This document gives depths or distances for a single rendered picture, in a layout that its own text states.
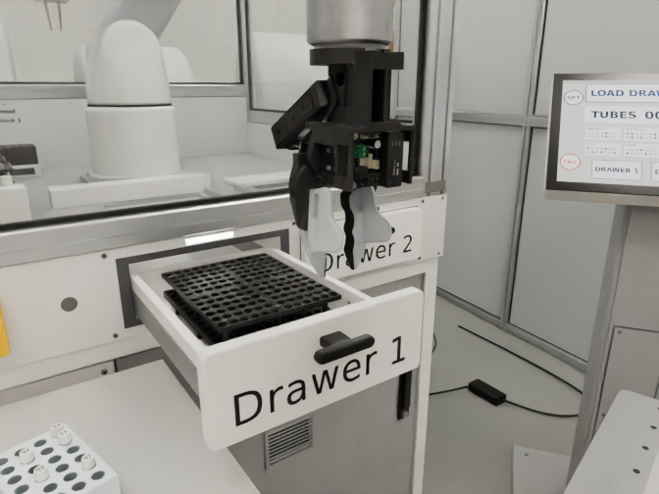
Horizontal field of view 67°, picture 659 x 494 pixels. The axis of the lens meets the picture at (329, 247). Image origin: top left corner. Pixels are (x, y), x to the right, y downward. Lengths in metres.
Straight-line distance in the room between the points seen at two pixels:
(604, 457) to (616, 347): 0.75
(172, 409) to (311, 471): 0.54
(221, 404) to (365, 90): 0.33
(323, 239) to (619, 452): 0.44
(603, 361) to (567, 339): 1.06
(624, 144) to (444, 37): 0.45
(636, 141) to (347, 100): 0.89
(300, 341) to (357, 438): 0.72
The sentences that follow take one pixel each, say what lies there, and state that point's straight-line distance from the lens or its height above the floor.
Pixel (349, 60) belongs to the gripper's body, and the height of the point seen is 1.19.
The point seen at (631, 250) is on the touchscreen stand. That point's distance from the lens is 1.34.
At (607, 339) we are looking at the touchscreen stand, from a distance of 1.42.
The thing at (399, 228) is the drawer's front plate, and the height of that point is 0.89.
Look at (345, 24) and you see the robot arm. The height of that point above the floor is 1.22.
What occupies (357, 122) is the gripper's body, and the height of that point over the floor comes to 1.14.
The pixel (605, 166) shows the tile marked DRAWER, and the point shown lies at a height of 1.01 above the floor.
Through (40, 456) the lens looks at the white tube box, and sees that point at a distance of 0.65.
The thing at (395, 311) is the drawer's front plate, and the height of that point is 0.91.
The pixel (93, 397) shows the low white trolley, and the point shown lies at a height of 0.76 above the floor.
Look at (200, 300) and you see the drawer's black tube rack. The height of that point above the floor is 0.90.
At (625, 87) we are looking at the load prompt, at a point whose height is 1.17.
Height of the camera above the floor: 1.17
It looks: 18 degrees down
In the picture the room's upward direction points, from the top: straight up
